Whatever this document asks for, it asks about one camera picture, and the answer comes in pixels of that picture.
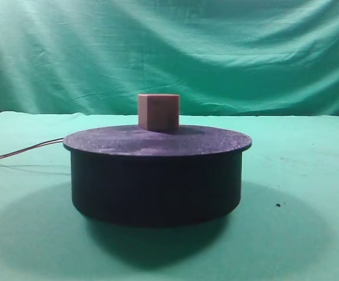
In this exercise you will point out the black round turntable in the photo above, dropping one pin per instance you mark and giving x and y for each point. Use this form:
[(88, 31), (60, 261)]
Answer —
[(129, 176)]

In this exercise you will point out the pink cube block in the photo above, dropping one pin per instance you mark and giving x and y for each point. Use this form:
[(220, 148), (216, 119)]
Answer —
[(158, 112)]

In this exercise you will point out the green backdrop cloth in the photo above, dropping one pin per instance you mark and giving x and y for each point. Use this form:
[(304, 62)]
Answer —
[(221, 57)]

